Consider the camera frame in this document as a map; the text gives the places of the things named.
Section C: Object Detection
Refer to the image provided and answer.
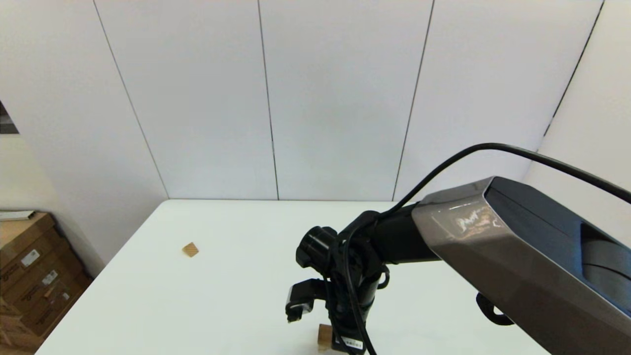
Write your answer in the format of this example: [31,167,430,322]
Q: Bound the dark grey wall panel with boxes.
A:
[0,101,19,135]

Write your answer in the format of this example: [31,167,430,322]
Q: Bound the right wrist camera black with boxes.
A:
[285,279,327,324]

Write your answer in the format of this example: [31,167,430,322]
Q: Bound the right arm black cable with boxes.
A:
[340,142,631,355]

